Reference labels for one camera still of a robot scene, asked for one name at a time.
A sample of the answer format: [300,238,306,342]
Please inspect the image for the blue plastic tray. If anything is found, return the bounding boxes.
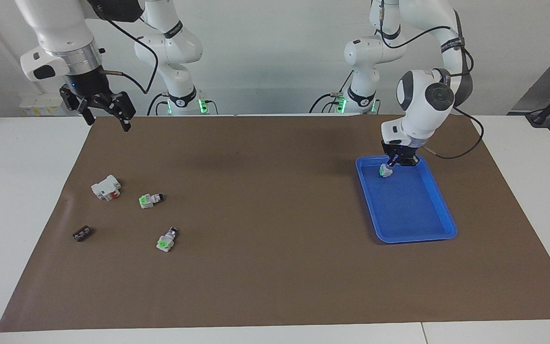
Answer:
[355,154,458,244]

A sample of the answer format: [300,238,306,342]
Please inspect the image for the brown table mat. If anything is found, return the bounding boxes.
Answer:
[0,115,550,333]

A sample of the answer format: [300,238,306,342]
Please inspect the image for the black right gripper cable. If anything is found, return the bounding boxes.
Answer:
[95,7,159,95]

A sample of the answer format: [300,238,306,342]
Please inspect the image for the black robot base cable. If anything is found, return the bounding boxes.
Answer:
[309,72,352,114]
[147,92,170,116]

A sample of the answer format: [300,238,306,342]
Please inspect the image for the white wall socket box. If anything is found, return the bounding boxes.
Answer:
[20,93,73,116]

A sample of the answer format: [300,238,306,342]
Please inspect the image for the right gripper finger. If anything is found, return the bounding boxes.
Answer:
[60,87,95,126]
[108,93,137,132]

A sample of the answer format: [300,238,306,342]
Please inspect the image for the white circuit breaker red lever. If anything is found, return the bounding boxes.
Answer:
[91,175,123,202]

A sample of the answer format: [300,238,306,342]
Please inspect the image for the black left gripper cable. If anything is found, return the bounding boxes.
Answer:
[378,0,485,160]

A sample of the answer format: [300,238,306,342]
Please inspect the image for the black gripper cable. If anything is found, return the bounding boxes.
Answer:
[378,0,485,160]
[95,7,159,95]

